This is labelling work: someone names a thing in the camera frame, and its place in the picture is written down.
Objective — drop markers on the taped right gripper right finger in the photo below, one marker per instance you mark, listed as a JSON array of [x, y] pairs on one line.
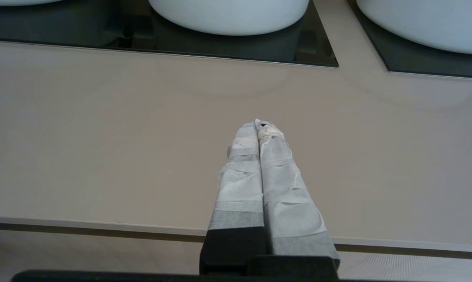
[[290, 207]]

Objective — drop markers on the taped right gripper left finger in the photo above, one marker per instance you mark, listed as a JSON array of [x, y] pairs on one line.
[[239, 196]]

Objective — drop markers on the black glass induction cooktop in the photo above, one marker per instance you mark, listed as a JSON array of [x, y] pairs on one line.
[[416, 58], [102, 31]]

